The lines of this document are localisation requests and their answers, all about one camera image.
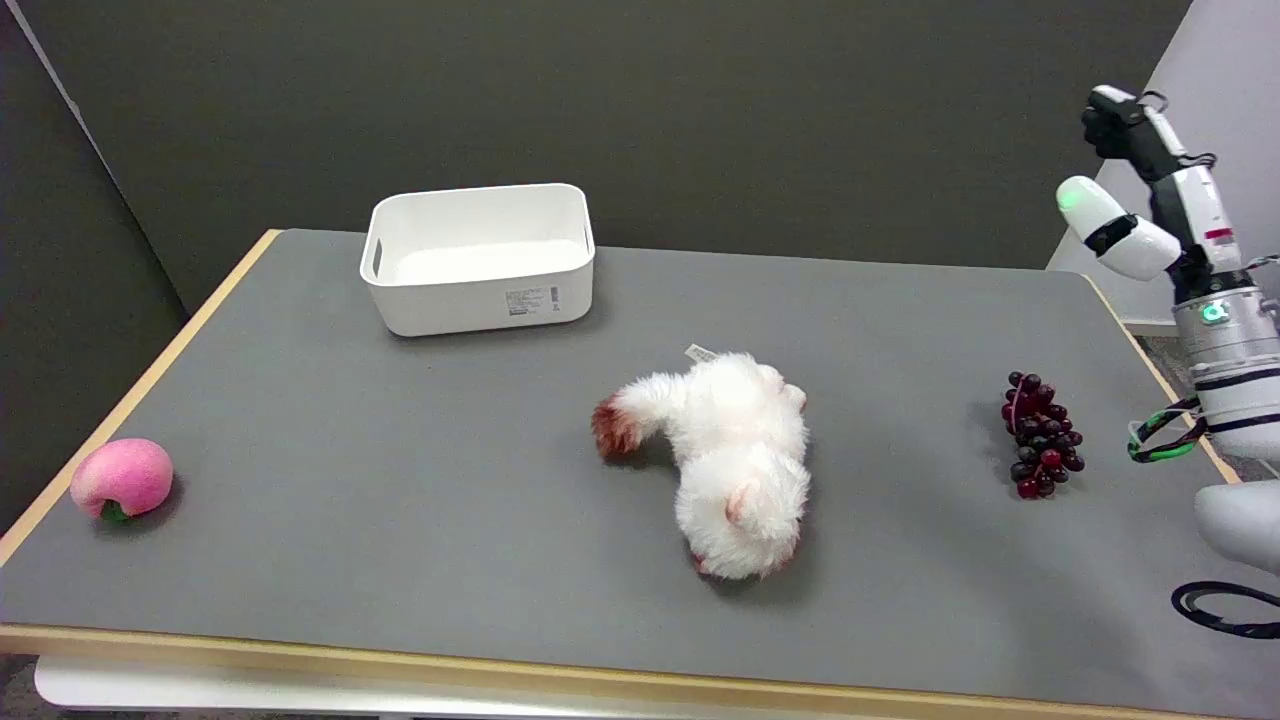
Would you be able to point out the grey table mat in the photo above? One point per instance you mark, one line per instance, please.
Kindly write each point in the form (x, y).
(600, 470)

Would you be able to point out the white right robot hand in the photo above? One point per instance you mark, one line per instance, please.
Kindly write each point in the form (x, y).
(1190, 200)

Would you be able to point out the white fluffy plush toy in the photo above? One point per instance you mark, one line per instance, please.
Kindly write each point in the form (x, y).
(735, 455)

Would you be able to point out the pink peach toy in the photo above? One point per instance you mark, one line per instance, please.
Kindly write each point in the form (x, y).
(122, 478)

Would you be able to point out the white plastic storage bin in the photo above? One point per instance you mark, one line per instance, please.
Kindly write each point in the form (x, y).
(480, 262)

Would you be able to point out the dark red grape bunch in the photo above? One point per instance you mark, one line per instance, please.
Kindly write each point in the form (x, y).
(1040, 435)

